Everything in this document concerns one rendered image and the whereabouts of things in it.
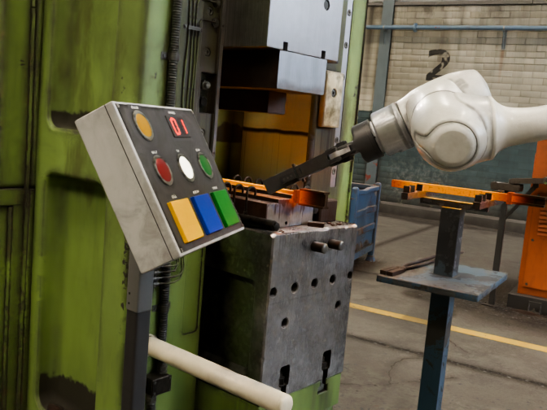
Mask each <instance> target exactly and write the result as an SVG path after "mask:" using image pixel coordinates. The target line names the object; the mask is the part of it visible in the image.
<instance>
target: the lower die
mask: <svg viewBox="0 0 547 410"><path fill-rule="evenodd" d="M231 185H232V191H231V192H230V186H229V184H225V186H226V188H227V190H228V192H229V194H230V197H231V199H232V201H233V192H234V187H235V186H236V185H234V184H231ZM247 188H248V187H247V186H244V193H243V194H242V188H241V186H238V187H237V188H236V192H235V203H234V206H235V208H236V210H237V213H241V214H243V212H244V209H245V198H246V191H247ZM292 200H293V194H284V193H280V192H275V193H272V194H268V192H267V190H262V189H256V197H254V189H253V188H251V189H250V190H249V191H248V199H247V214H248V215H249V216H256V217H260V218H265V219H269V220H275V221H277V222H278V223H279V225H280V228H281V227H288V226H296V225H307V224H308V221H309V220H311V221H313V207H306V206H301V205H298V203H293V202H292ZM286 221H287V225H285V222H286Z"/></svg>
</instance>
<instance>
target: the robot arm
mask: <svg viewBox="0 0 547 410"><path fill-rule="evenodd" d="M370 119H371V121H369V120H365V121H363V122H361V123H360V124H356V125H354V126H352V128H351V132H352V136H353V138H354V139H353V141H352V142H349V143H347V141H341V142H339V143H337V144H336V145H335V146H333V147H331V148H330V149H328V150H325V151H324V153H323V154H321V155H319V156H317V157H314V158H312V159H310V160H308V161H306V162H304V163H302V164H300V165H295V164H292V165H291V166H292V168H289V169H287V170H286V171H283V172H280V173H279V174H277V175H275V176H272V177H270V178H268V179H266V180H264V181H263V183H264V185H265V188H266V190H267V192H268V194H272V193H275V192H277V191H279V190H281V189H284V188H286V187H288V186H289V185H293V184H295V183H296V182H298V181H302V182H305V181H306V180H305V178H306V177H310V175H312V174H314V173H315V172H319V171H321V170H322V169H325V168H328V167H330V166H331V167H334V166H337V165H339V164H342V163H346V162H349V161H352V160H354V157H353V156H354V155H355V154H357V153H359V152H360V153H361V157H362V158H363V160H364V161H366V162H367V163H369V162H372V161H374V160H376V159H378V158H381V157H383V156H384V152H386V154H387V155H388V156H392V155H393V154H395V153H397V152H398V153H399V152H403V151H405V150H408V149H411V148H413V147H414V146H415V147H416V148H417V150H418V153H419V154H420V155H421V156H422V157H423V158H424V159H425V160H426V161H427V162H428V163H429V164H430V165H431V166H433V167H435V168H438V169H440V170H444V171H450V172H453V171H460V170H463V169H466V168H469V167H471V166H472V165H474V164H477V163H480V162H483V161H486V160H490V159H493V158H494V157H495V156H496V154H497V153H498V152H499V151H501V150H503V149H505V148H506V147H509V146H515V145H519V144H524V143H529V142H538V141H542V140H546V139H547V105H544V106H539V107H505V106H502V105H501V104H499V103H498V102H496V101H495V100H494V99H493V97H492V95H491V93H490V90H489V88H488V85H487V83H486V81H485V80H484V78H482V76H481V75H480V74H479V73H478V72H477V71H476V70H464V71H459V72H452V73H449V74H446V75H444V76H440V77H438V78H436V79H434V80H432V81H429V82H427V83H426V84H424V85H420V86H419V87H418V88H416V89H414V90H412V91H410V92H409V93H408V94H407V95H405V96H404V97H403V98H402V99H400V100H399V101H397V102H393V103H391V105H389V106H386V107H384V108H382V109H380V110H378V111H376V112H373V113H372V114H370Z"/></svg>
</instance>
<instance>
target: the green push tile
mask: <svg viewBox="0 0 547 410"><path fill-rule="evenodd" d="M210 195H211V197H212V200H213V202H214V204H215V206H216V208H217V211H218V213H219V215H220V217H221V220H222V222H223V224H224V226H225V228H227V227H230V226H231V225H235V224H237V223H238V222H239V219H238V216H237V214H236V212H235V210H234V207H233V205H232V202H231V201H230V198H229V195H228V194H227V192H226V190H218V191H215V192H212V193H210Z"/></svg>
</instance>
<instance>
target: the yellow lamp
mask: <svg viewBox="0 0 547 410"><path fill-rule="evenodd" d="M136 121H137V123H138V127H139V128H140V129H141V131H142V132H143V133H144V134H145V135H146V136H148V137H150V136H151V127H150V125H149V123H148V122H147V120H146V118H145V117H144V116H143V115H141V114H139V113H138V114H137V115H136Z"/></svg>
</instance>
